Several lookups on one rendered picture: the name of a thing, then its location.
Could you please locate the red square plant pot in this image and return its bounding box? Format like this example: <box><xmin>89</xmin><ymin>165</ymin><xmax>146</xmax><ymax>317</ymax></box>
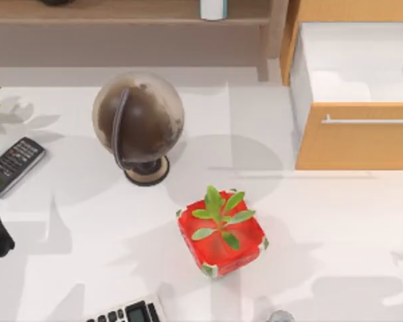
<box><xmin>175</xmin><ymin>184</ymin><xmax>269</xmax><ymax>278</ymax></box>

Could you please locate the brown globe on stand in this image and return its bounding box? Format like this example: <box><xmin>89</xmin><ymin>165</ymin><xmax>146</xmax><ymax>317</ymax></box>
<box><xmin>92</xmin><ymin>70</ymin><xmax>185</xmax><ymax>186</ymax></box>

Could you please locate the wooden open shelf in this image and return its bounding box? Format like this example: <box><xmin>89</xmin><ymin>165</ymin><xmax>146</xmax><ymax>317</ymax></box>
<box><xmin>0</xmin><ymin>0</ymin><xmax>289</xmax><ymax>81</ymax></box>

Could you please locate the white and blue book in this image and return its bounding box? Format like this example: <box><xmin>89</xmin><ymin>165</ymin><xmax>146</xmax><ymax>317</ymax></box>
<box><xmin>199</xmin><ymin>0</ymin><xmax>228</xmax><ymax>21</ymax></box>

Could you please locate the pale wooden drawer front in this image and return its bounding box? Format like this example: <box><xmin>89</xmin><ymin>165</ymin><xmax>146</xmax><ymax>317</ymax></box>
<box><xmin>294</xmin><ymin>102</ymin><xmax>403</xmax><ymax>171</ymax></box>

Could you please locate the white calculator with black keys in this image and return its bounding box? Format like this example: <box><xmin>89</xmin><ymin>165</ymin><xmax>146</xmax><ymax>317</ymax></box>
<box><xmin>85</xmin><ymin>292</ymin><xmax>168</xmax><ymax>322</ymax></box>

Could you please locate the small grey round object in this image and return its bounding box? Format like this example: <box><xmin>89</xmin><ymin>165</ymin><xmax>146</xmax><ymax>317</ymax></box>
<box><xmin>267</xmin><ymin>309</ymin><xmax>296</xmax><ymax>322</ymax></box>

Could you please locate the wooden cupboard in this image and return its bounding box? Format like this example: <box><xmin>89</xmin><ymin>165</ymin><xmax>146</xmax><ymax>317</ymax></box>
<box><xmin>279</xmin><ymin>0</ymin><xmax>403</xmax><ymax>105</ymax></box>

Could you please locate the black remote control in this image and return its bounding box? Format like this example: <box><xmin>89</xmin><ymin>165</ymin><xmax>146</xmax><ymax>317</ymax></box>
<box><xmin>0</xmin><ymin>136</ymin><xmax>47</xmax><ymax>199</ymax></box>

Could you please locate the long metal drawer handle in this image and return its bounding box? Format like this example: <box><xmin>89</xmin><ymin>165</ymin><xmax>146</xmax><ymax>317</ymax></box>
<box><xmin>321</xmin><ymin>114</ymin><xmax>403</xmax><ymax>125</ymax></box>

